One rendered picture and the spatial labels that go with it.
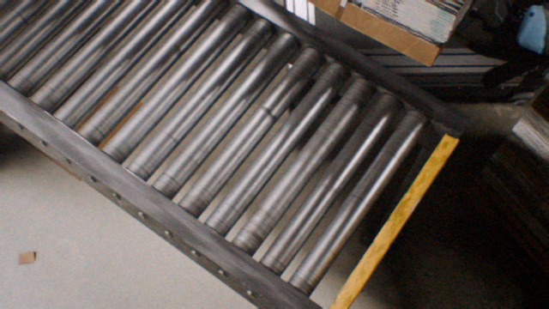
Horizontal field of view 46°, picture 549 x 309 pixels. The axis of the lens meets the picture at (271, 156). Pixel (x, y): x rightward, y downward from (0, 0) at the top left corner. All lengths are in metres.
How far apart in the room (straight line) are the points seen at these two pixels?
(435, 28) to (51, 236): 1.41
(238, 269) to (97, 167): 0.34
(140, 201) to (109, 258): 0.84
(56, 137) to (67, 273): 0.82
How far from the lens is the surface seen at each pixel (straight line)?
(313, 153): 1.27
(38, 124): 1.37
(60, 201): 2.18
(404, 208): 1.23
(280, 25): 1.43
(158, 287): 2.02
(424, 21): 1.16
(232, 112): 1.31
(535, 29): 1.23
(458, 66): 2.16
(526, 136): 1.74
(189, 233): 1.21
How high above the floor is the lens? 1.95
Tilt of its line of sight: 65 degrees down
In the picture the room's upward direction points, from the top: 3 degrees clockwise
